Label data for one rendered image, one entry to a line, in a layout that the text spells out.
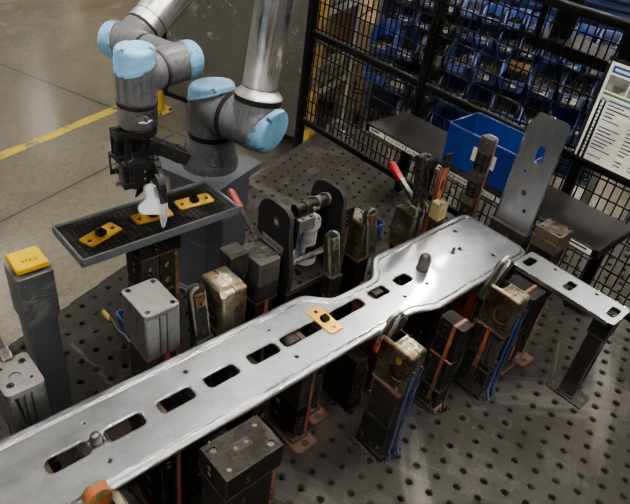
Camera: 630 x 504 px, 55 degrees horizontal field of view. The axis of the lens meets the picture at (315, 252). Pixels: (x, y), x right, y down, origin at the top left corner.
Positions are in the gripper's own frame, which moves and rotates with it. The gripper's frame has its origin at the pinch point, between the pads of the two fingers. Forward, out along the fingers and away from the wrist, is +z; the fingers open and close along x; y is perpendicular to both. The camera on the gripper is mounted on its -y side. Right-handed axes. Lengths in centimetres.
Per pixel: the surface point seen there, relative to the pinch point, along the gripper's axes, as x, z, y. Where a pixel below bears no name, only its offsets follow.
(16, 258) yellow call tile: 2.0, 1.4, 28.3
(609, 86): 26, -20, -126
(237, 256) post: 13.8, 8.0, -13.1
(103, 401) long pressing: 28.9, 17.4, 23.7
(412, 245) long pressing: 21, 18, -64
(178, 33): -262, 59, -139
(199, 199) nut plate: -1.1, 1.3, -11.8
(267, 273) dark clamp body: 16.9, 13.0, -19.3
